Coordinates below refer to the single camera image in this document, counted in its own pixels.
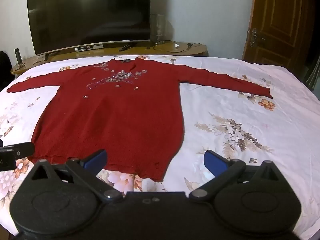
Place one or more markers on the dark bottle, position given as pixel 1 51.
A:
pixel 18 56

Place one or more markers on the brown wooden door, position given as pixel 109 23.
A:
pixel 282 20

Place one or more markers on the wooden television cabinet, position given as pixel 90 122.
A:
pixel 160 51

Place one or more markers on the grey hanging cloth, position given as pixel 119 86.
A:
pixel 314 73

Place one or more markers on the black curved television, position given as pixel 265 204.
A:
pixel 87 15

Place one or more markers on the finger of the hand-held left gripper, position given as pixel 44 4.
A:
pixel 23 149

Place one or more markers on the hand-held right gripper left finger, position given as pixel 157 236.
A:
pixel 96 159

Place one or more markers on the red beaded sweater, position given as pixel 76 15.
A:
pixel 112 120

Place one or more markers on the silver set-top box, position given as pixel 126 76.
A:
pixel 89 47

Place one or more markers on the white floral bed sheet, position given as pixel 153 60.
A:
pixel 225 105

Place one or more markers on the dark cloth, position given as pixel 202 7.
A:
pixel 4 67

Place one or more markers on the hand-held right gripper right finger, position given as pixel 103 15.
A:
pixel 214 161

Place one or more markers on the clear glass vase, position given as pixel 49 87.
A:
pixel 158 27

